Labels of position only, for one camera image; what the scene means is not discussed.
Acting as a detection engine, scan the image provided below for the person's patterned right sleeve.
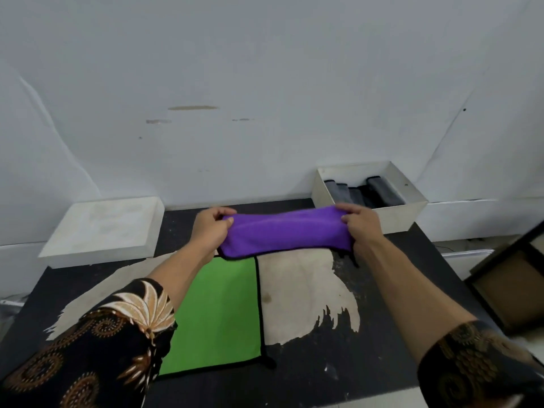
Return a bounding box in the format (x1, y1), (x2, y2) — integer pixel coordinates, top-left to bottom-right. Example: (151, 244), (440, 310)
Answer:
(417, 320), (544, 408)

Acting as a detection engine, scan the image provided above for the person's left forearm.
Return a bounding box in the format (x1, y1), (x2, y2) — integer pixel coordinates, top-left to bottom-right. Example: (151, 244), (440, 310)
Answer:
(146, 241), (218, 314)

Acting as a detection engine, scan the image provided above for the person's right forearm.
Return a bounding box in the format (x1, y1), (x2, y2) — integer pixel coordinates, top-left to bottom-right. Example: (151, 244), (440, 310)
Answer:
(354, 237), (478, 365)

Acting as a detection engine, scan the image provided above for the white flat box lid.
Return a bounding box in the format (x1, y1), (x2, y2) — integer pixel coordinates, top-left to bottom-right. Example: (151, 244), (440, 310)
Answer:
(38, 196), (165, 270)

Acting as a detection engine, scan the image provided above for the person's patterned left sleeve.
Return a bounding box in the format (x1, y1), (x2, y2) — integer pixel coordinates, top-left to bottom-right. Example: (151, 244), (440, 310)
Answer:
(0, 278), (179, 408)

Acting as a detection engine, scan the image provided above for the metal floor rail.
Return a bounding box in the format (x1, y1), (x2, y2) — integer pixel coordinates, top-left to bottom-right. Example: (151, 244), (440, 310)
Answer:
(441, 248), (496, 257)

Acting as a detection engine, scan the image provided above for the metal bracket frame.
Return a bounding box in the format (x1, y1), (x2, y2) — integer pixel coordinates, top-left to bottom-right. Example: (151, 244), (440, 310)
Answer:
(0, 292), (27, 332)

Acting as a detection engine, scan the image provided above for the purple cloth black trim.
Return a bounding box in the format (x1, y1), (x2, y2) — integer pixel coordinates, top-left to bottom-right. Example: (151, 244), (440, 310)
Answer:
(217, 205), (360, 268)

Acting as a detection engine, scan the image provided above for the person's patterned sleeve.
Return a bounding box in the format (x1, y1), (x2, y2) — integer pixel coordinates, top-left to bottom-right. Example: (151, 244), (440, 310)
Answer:
(417, 320), (544, 408)
(0, 278), (179, 408)

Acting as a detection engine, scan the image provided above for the person's left hand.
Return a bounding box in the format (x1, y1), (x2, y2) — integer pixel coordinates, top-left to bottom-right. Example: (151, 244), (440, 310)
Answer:
(189, 206), (237, 260)

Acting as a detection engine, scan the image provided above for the person's right hand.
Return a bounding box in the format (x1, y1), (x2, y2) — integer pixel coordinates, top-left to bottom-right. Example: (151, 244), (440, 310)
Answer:
(335, 202), (385, 252)

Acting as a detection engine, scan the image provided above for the white box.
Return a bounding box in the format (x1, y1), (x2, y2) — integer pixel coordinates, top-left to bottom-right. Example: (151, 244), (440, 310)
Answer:
(311, 161), (429, 235)

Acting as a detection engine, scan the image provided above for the black stool frame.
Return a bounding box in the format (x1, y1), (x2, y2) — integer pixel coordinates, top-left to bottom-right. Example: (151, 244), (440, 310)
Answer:
(465, 220), (544, 336)

